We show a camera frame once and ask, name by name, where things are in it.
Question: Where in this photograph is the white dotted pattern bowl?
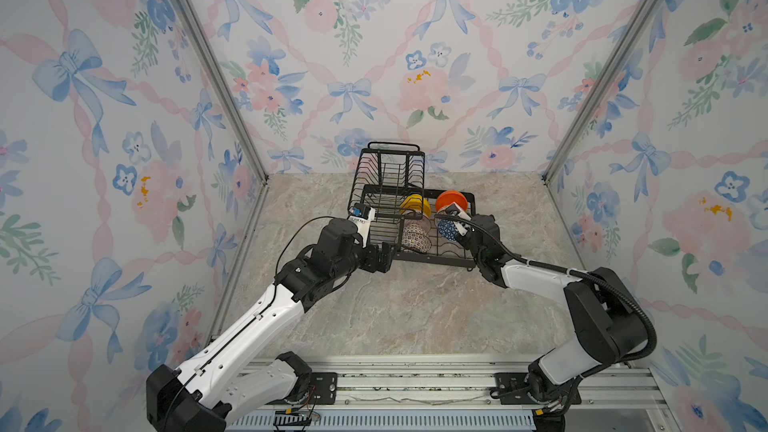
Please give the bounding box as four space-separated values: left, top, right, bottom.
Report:
401 224 432 254

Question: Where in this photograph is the orange plastic bowl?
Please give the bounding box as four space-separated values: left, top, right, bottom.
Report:
435 190 470 213

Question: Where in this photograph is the yellow plastic bowl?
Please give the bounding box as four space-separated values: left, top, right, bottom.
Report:
399 194 432 218

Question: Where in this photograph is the blue triangle pattern bowl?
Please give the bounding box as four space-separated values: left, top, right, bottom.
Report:
436 219 466 242

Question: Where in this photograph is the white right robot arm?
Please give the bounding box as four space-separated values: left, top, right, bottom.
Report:
455 215 658 408

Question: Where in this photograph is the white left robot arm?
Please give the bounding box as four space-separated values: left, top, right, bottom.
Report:
146 210 394 431

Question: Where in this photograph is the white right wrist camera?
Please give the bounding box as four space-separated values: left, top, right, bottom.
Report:
445 203 471 237

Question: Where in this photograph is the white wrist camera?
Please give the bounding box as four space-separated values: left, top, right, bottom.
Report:
348 203 376 248
445 203 471 237

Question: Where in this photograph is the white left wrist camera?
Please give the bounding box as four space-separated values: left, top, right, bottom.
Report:
348 203 376 248

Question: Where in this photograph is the black wire dish rack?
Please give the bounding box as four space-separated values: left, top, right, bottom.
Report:
348 141 474 270

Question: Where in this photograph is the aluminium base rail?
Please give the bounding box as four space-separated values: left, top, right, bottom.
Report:
152 353 682 432

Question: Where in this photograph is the aluminium right corner post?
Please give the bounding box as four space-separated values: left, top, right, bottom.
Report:
543 0 663 186

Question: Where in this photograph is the aluminium corner post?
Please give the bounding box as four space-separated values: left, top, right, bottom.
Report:
170 0 268 185
543 0 663 186

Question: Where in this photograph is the aluminium left corner post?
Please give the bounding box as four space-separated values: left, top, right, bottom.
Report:
170 0 268 185

